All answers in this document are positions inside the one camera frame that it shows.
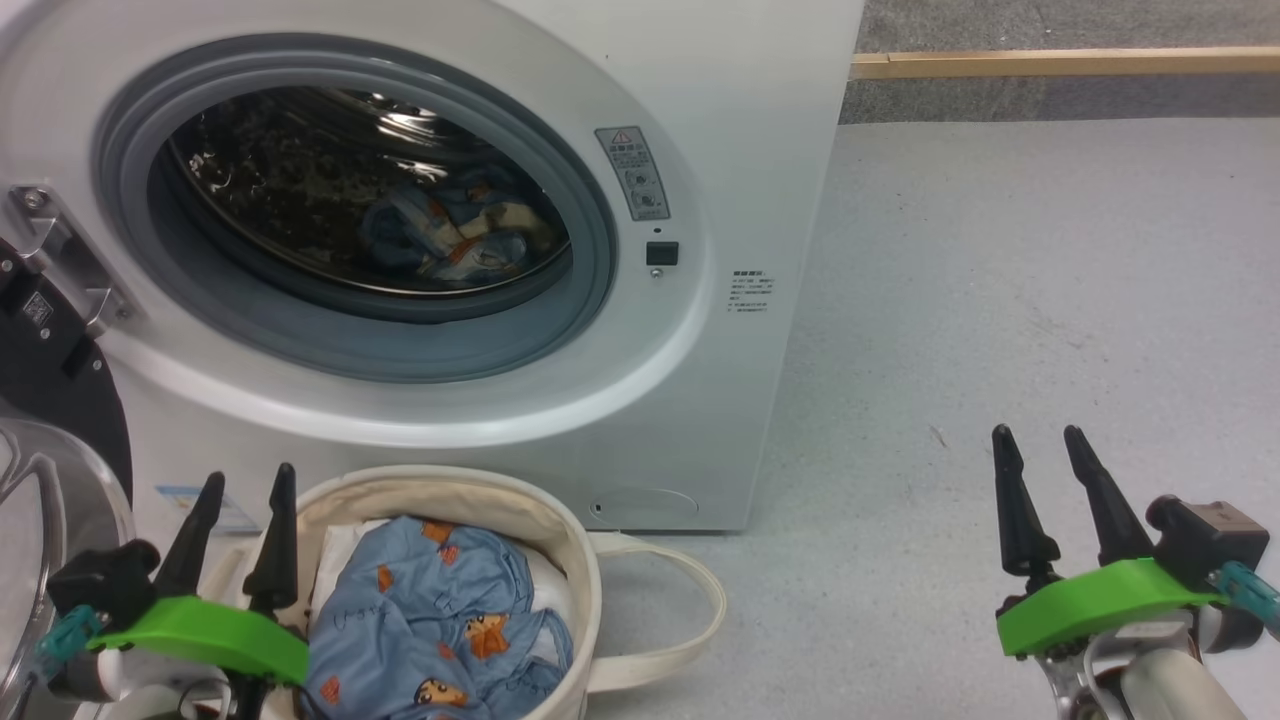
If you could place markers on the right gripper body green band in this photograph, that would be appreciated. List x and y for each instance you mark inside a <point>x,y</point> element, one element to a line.
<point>1090,605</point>

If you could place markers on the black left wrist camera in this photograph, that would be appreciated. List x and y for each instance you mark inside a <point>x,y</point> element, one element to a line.
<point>100,585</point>

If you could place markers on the round filter cover panel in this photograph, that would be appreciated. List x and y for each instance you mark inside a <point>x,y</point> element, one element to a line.
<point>645,507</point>

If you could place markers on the black door latch socket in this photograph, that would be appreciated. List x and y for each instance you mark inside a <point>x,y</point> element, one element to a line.
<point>662,253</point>

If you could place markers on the light wooden baseboard strip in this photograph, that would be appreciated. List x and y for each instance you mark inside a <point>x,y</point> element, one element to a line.
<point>1060,63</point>

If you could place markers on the grey rubber door gasket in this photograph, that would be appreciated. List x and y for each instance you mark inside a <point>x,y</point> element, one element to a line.
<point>400,345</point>

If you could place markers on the blue energy label sticker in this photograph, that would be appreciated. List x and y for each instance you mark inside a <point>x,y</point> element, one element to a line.
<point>235,515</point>

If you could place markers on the white front-load washing machine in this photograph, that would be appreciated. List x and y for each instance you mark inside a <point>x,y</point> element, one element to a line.
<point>760,180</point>

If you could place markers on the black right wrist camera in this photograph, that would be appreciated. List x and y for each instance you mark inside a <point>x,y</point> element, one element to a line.
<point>1200,540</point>

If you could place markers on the blue cartoon print garment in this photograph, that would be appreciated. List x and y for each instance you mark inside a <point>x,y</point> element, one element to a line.
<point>420,590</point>
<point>450,235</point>

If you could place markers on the cream canvas laundry basket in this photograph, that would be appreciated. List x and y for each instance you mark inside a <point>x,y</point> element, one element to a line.
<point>560,530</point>

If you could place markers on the black round glass washer door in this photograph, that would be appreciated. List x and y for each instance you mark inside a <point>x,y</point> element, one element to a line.
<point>60,400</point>

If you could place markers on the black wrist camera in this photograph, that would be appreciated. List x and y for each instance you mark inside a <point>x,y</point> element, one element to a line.
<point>100,585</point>
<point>1200,540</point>

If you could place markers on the grey warning sticker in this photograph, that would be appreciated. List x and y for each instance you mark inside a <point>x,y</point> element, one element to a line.
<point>633,175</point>

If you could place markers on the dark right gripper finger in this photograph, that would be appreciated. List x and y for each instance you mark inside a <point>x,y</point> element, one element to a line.
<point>1115,525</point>
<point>1022,530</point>

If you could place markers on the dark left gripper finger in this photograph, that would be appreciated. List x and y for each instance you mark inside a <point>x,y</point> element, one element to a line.
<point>192,550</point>
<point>275,560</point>

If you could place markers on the silver metal door hinge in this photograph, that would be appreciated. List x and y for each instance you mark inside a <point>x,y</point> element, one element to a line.
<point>70,255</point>

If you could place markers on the perforated steel washer drum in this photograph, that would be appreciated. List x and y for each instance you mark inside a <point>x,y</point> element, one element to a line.
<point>260,190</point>

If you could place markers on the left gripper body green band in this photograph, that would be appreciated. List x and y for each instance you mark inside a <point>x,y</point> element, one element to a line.
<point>220,635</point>

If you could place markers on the white pillow basket filler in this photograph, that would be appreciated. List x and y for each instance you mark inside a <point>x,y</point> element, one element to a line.
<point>340,555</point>

